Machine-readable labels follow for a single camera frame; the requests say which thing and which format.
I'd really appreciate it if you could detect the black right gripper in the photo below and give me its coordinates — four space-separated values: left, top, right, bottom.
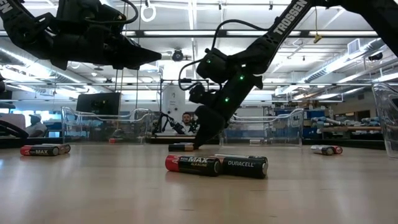
192 73 264 149

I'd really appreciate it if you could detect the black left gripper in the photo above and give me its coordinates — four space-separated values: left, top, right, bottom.
49 30 162 71

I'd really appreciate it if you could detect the person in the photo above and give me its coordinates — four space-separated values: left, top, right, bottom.
179 111 200 135
25 113 48 138

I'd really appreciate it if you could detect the white round pillar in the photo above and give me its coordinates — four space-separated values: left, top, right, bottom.
161 85 187 131

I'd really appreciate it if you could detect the black monitor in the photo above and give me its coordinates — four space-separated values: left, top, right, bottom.
76 92 121 116

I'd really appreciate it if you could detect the overhead LED light bar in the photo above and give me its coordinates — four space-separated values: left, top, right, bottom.
0 30 379 39

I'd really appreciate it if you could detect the clear plastic bin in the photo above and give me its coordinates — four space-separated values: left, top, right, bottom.
372 82 398 159
61 106 155 146
219 107 305 147

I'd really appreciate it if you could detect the wooden workbench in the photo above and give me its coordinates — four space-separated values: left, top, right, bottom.
320 125 383 132

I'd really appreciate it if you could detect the white ceiling vent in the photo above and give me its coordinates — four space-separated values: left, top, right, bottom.
347 38 361 55

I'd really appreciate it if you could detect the black hanging cable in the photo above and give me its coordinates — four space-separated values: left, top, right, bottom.
114 70 125 93

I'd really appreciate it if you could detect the thin hanging cable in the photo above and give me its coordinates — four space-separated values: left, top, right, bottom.
135 70 141 110

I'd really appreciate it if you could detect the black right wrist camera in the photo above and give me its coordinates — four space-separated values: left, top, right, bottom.
188 83 216 106

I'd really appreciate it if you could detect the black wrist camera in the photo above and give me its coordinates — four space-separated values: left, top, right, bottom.
188 83 216 106
57 0 125 34

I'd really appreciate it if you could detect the black left camera cable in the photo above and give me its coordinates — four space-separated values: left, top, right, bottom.
84 0 139 26

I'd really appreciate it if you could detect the black camera cable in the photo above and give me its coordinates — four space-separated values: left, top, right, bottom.
84 0 139 26
178 19 271 91

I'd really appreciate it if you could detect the white hanging ring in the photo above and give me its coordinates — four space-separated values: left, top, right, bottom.
140 0 157 23

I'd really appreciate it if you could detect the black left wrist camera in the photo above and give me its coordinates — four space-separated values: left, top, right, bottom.
57 0 125 34

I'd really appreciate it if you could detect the black right camera cable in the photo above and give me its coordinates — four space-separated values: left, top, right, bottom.
178 19 271 91

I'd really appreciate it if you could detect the black curved cable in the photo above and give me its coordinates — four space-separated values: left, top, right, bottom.
0 119 30 140

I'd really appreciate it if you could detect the black aluminium table frame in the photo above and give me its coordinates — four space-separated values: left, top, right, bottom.
0 136 386 152

